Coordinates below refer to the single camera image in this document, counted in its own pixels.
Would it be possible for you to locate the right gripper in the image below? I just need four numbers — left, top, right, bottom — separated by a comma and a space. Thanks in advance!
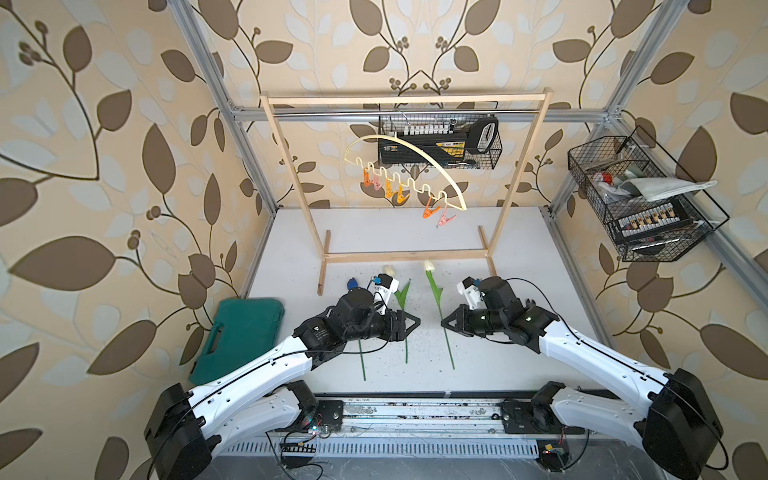
440, 302, 506, 336

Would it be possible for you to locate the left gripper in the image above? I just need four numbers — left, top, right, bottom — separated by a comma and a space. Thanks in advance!
344, 309, 425, 348

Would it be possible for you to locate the pink clothes peg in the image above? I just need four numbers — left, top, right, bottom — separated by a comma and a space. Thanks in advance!
437, 209, 456, 228

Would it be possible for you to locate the yellow clip hanger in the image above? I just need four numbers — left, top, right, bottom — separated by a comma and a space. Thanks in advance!
343, 134, 469, 216

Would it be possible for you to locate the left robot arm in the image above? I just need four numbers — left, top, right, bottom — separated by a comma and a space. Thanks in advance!
144, 288, 421, 479

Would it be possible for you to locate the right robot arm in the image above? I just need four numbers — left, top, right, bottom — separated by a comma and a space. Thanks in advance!
441, 276, 723, 479

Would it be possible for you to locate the orange clothes peg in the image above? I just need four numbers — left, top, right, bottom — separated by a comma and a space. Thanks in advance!
422, 198, 440, 219

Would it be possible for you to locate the blue tulip flower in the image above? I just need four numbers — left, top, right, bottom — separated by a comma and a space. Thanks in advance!
346, 277, 367, 381

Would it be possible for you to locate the green plastic tool case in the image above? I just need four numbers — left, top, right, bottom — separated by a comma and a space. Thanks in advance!
188, 298, 285, 386

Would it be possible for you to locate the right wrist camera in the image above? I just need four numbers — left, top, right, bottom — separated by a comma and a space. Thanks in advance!
457, 277, 482, 310

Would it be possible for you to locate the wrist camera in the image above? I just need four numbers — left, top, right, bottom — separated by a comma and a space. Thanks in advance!
370, 273, 399, 315
457, 277, 482, 310

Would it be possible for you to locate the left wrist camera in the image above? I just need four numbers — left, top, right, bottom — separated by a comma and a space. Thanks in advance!
370, 273, 399, 315

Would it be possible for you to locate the wooden drying rack frame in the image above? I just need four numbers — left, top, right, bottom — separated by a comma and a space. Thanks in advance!
260, 87, 554, 295

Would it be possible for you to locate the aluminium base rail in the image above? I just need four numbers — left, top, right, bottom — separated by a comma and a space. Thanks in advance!
203, 386, 647, 459

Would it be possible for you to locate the back wire basket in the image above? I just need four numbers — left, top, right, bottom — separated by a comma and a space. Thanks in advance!
379, 113, 503, 170

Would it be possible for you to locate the wire basket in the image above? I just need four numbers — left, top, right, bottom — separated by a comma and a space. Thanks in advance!
568, 126, 730, 263
379, 113, 503, 170

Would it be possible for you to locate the right wire basket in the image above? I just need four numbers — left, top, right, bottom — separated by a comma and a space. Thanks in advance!
568, 126, 730, 263

